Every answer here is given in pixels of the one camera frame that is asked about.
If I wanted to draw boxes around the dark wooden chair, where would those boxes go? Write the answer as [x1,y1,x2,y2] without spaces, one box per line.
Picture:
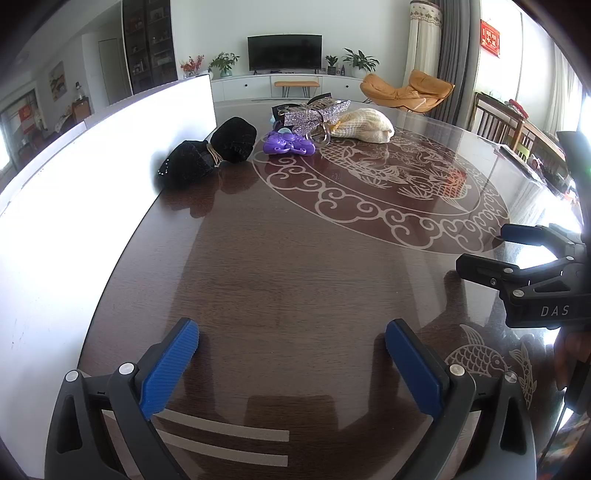
[471,91,568,162]

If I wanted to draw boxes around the dark glass display cabinet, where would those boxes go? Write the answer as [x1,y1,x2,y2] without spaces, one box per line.
[122,0,178,95]

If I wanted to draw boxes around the purple plastic toy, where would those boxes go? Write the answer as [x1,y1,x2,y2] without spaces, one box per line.
[263,129,317,157]

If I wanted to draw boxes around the orange lounge chair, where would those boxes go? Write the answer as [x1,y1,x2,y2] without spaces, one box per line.
[360,69,455,113]

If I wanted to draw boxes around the white curtain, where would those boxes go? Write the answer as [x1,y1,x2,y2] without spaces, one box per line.
[406,0,446,88]

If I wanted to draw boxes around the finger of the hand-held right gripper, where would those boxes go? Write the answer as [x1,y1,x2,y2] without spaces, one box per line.
[455,253,585,296]
[501,223,581,252]

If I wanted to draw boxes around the white partition board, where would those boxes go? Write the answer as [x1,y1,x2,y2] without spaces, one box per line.
[0,73,218,467]

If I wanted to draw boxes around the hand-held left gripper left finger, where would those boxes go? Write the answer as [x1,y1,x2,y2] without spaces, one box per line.
[45,318,200,480]

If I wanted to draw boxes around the white door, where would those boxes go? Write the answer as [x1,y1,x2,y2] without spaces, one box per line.
[98,38,124,104]

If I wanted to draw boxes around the person's right hand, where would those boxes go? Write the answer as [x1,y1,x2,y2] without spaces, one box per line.
[553,330,583,392]

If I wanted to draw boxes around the large leafy potted plant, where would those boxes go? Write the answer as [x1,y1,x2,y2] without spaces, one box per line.
[342,48,380,78]

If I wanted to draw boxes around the white television cabinet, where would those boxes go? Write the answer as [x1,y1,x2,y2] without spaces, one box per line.
[210,74,370,103]

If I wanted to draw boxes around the red wall hanging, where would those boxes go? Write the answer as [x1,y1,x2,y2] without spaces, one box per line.
[480,19,502,58]

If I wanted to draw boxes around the cream knit pouch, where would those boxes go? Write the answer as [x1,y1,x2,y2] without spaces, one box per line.
[330,108,395,144]

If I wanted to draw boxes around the black flat television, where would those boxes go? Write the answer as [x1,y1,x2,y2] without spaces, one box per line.
[247,34,323,71]

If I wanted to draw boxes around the wooden bench with metal legs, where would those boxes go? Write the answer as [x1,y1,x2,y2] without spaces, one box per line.
[274,80,320,99]

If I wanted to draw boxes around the black knit bundle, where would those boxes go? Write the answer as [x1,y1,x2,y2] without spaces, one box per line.
[157,117,258,190]

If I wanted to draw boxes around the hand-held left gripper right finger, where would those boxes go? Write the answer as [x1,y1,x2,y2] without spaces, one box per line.
[385,318,539,480]

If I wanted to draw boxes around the green potted plant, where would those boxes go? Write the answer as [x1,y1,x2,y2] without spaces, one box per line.
[209,52,241,78]

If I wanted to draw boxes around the dark wooden patterned desktop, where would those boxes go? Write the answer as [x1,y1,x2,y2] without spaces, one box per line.
[76,99,587,480]

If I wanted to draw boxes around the potted plant with red flowers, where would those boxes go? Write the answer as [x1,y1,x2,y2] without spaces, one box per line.
[180,55,205,78]

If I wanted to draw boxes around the clear frame eyeglasses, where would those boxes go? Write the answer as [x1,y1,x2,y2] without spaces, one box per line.
[311,121,334,148]

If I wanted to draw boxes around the black cable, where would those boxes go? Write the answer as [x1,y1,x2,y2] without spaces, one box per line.
[538,397,571,467]

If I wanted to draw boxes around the grey curtain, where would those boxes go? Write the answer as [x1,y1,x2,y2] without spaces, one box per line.
[436,0,481,125]

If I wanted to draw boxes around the framed wall painting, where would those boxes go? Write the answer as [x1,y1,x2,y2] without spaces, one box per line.
[48,61,65,101]

